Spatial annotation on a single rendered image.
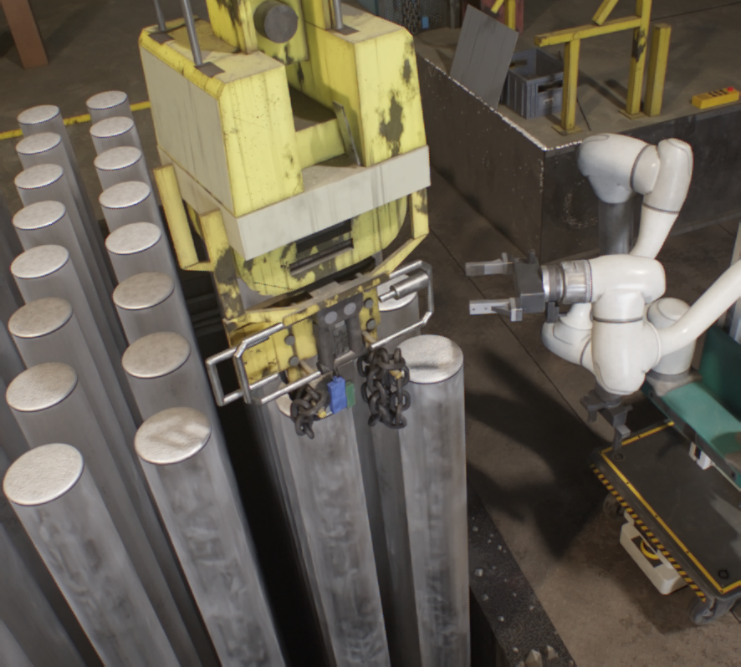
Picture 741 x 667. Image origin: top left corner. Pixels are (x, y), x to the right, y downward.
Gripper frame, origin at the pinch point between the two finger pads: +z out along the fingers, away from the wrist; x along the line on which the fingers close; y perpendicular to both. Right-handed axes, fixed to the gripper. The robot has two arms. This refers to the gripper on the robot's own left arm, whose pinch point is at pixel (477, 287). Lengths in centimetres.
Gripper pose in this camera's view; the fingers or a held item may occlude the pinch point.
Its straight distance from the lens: 169.3
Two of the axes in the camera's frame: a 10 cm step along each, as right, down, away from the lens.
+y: -0.8, -7.9, -6.1
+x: -0.2, 6.1, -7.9
